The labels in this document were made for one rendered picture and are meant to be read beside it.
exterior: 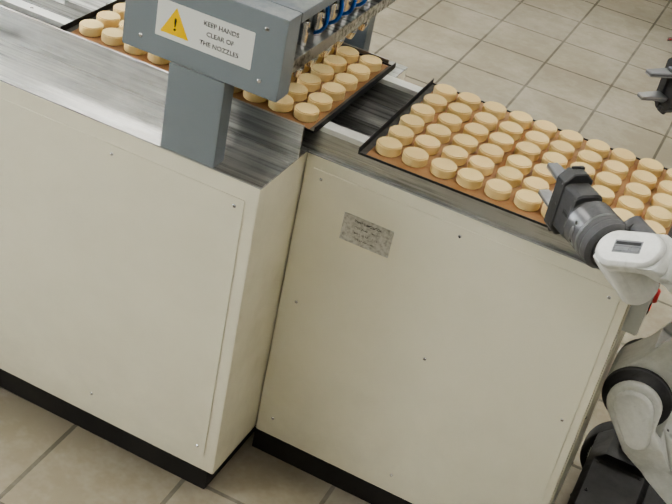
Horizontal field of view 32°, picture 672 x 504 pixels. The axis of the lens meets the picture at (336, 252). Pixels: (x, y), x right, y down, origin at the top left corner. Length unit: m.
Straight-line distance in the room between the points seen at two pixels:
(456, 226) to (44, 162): 0.85
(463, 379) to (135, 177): 0.78
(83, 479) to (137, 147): 0.82
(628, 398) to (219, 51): 1.06
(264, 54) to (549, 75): 3.13
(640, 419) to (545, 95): 2.64
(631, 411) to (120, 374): 1.09
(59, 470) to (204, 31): 1.12
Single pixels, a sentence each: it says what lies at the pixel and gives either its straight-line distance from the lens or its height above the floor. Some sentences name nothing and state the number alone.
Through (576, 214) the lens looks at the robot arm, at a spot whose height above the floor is 1.06.
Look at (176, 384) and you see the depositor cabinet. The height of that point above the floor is 0.29.
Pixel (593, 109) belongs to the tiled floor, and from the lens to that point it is 4.93.
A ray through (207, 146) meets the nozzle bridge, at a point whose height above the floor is 0.88.
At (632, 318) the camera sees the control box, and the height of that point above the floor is 0.74.
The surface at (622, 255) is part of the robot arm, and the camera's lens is 1.83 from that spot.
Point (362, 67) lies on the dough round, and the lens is 2.55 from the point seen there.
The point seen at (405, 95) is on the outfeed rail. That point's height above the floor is 0.88.
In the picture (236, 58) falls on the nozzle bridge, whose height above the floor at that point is 1.08.
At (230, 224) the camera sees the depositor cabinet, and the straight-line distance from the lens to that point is 2.28.
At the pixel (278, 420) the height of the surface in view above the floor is 0.14.
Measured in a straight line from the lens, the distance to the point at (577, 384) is 2.38.
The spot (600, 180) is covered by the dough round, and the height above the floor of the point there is 0.92.
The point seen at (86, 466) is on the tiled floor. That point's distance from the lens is 2.79.
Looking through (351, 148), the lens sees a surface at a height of 0.88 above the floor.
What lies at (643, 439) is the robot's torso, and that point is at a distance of 2.50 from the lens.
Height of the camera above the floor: 1.98
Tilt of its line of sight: 33 degrees down
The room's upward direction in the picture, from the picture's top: 12 degrees clockwise
